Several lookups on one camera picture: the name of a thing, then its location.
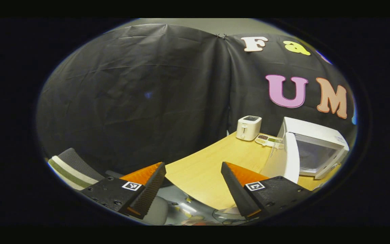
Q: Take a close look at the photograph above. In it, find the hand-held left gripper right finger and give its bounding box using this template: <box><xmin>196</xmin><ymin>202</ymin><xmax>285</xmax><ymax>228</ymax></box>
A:
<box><xmin>221</xmin><ymin>162</ymin><xmax>314</xmax><ymax>219</ymax></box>

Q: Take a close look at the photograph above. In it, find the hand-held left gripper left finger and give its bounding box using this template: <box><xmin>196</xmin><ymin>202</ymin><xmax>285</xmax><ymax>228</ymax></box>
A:
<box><xmin>80</xmin><ymin>162</ymin><xmax>167</xmax><ymax>220</ymax></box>

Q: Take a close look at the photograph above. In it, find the white microwave oven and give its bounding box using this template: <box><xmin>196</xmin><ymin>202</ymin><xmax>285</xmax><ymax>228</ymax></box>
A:
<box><xmin>261</xmin><ymin>117</ymin><xmax>350</xmax><ymax>183</ymax></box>

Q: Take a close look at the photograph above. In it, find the white compartment seasoning tray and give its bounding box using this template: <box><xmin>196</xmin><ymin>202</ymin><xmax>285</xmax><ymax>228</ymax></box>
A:
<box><xmin>255</xmin><ymin>134</ymin><xmax>284</xmax><ymax>149</ymax></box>

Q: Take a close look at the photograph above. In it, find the white toaster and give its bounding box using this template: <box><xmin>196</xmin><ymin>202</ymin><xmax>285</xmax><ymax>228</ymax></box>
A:
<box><xmin>236</xmin><ymin>116</ymin><xmax>262</xmax><ymax>141</ymax></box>

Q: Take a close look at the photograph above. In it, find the striped office chair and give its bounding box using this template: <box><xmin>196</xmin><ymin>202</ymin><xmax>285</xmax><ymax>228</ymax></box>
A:
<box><xmin>48</xmin><ymin>148</ymin><xmax>169</xmax><ymax>226</ymax></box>

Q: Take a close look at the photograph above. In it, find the black backdrop cloth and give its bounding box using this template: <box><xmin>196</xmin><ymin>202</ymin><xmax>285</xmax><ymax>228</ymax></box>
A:
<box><xmin>36</xmin><ymin>24</ymin><xmax>357</xmax><ymax>175</ymax></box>

